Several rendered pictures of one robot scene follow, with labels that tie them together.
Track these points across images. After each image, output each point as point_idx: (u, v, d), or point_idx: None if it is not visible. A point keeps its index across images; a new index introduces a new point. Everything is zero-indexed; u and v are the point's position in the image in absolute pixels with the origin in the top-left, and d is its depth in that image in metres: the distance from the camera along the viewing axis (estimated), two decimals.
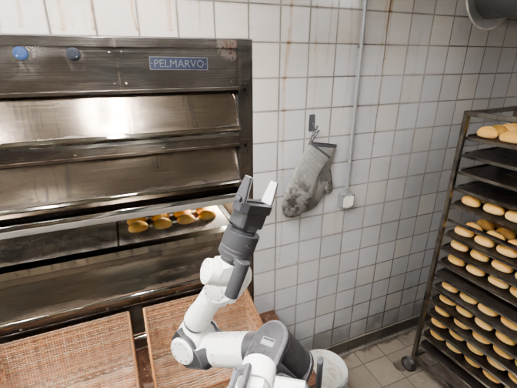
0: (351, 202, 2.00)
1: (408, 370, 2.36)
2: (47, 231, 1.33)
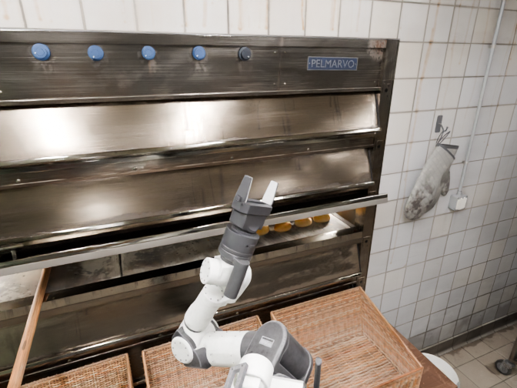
0: (463, 204, 1.97)
1: (505, 374, 2.33)
2: None
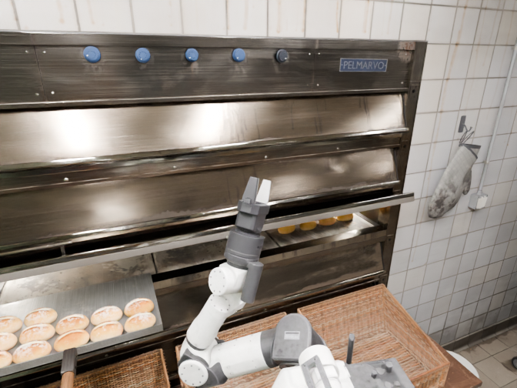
0: (483, 203, 2.00)
1: None
2: None
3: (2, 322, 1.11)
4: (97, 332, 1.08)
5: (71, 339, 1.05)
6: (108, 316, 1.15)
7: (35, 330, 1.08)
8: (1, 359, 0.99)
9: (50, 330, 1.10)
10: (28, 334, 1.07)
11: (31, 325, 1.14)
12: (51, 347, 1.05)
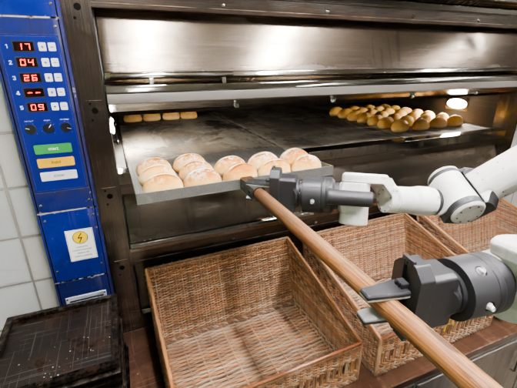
0: None
1: None
2: (399, 92, 1.20)
3: (155, 161, 0.97)
4: (268, 165, 0.94)
5: (244, 168, 0.91)
6: (268, 160, 1.01)
7: (198, 164, 0.94)
8: (175, 181, 0.85)
9: (211, 168, 0.96)
10: (191, 167, 0.93)
11: None
12: (221, 178, 0.91)
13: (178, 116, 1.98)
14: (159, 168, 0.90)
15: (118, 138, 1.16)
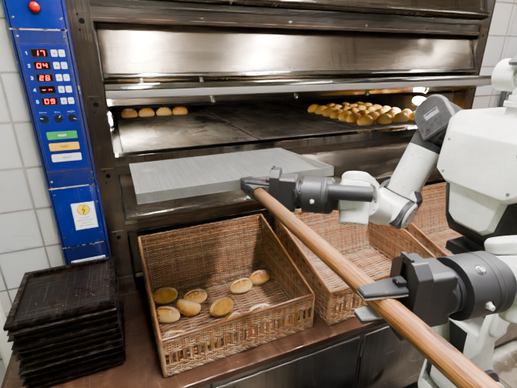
0: None
1: None
2: (353, 90, 1.42)
3: None
4: (237, 285, 1.43)
5: None
6: None
7: (196, 293, 1.37)
8: None
9: (205, 293, 1.40)
10: (192, 296, 1.36)
11: (207, 343, 1.17)
12: (200, 309, 1.31)
13: (171, 112, 2.20)
14: (166, 311, 1.27)
15: (115, 128, 1.38)
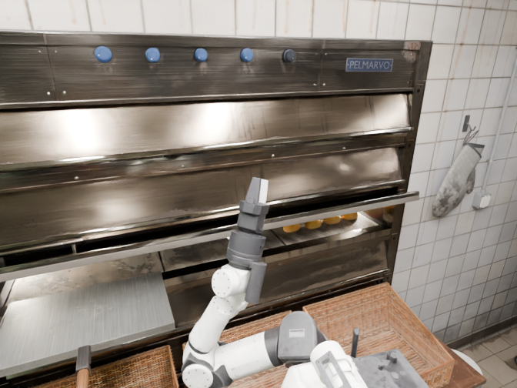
0: (487, 202, 2.02)
1: None
2: None
3: None
4: None
5: None
6: None
7: None
8: None
9: None
10: None
11: None
12: None
13: None
14: None
15: None
